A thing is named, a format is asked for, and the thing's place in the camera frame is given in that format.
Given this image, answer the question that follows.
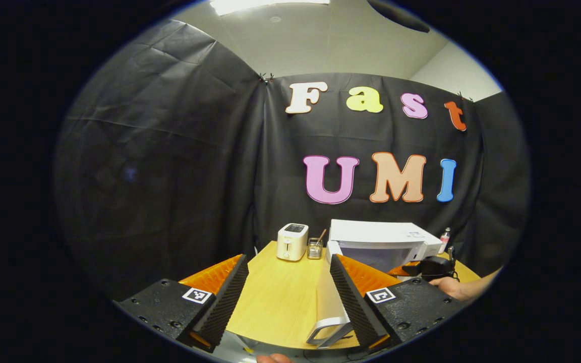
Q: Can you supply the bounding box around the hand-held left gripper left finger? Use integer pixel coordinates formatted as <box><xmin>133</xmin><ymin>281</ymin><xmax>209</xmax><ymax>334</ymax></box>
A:
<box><xmin>114</xmin><ymin>254</ymin><xmax>250</xmax><ymax>353</ymax></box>

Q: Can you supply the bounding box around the white microwave oven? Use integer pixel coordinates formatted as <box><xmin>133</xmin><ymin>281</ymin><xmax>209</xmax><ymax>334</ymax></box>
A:
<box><xmin>307</xmin><ymin>219</ymin><xmax>443</xmax><ymax>349</ymax></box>

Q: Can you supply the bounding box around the ceiling light panel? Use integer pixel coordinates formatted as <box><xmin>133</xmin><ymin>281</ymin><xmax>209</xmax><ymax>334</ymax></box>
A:
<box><xmin>210</xmin><ymin>0</ymin><xmax>330</xmax><ymax>16</ymax></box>

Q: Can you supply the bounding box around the black backdrop cloth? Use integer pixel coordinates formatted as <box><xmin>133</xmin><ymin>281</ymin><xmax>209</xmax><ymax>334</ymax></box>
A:
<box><xmin>52</xmin><ymin>19</ymin><xmax>531</xmax><ymax>303</ymax></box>

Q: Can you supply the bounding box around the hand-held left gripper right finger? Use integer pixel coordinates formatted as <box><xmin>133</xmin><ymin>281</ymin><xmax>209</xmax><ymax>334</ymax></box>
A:
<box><xmin>329</xmin><ymin>254</ymin><xmax>465</xmax><ymax>353</ymax></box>

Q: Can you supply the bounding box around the white toaster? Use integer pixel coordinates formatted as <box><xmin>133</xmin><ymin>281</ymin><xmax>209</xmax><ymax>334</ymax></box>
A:
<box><xmin>277</xmin><ymin>223</ymin><xmax>309</xmax><ymax>262</ymax></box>

